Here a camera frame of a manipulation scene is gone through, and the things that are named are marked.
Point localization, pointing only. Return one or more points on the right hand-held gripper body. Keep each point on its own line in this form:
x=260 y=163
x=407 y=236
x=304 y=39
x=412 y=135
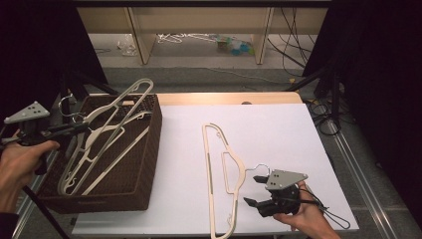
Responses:
x=285 y=179

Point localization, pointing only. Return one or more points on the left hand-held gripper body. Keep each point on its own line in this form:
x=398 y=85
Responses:
x=30 y=113

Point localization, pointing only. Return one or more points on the brown wicker basket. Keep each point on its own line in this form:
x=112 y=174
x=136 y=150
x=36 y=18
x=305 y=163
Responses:
x=132 y=172

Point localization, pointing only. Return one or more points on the person's right hand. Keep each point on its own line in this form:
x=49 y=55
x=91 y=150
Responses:
x=308 y=220

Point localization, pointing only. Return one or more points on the person's left hand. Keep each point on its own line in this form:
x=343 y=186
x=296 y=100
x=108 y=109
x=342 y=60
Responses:
x=16 y=169

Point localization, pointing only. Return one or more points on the black metal stand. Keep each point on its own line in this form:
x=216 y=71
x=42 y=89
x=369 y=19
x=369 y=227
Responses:
x=79 y=86
x=335 y=93

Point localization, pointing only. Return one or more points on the black curtain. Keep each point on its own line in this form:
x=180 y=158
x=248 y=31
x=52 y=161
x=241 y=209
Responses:
x=33 y=49
x=381 y=83

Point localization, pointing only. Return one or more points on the clear plastic bag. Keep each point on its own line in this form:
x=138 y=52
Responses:
x=127 y=46

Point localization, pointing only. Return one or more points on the white hangers on floor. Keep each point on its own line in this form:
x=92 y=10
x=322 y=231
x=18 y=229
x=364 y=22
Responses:
x=170 y=38

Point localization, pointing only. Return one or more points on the coloured plastic items pile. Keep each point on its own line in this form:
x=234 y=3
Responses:
x=235 y=46

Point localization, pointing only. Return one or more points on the light wooden shelf unit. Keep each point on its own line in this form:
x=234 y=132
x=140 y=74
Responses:
x=199 y=20

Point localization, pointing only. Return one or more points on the aluminium rail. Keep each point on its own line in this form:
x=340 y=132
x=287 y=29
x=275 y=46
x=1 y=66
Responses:
x=361 y=172
x=25 y=212

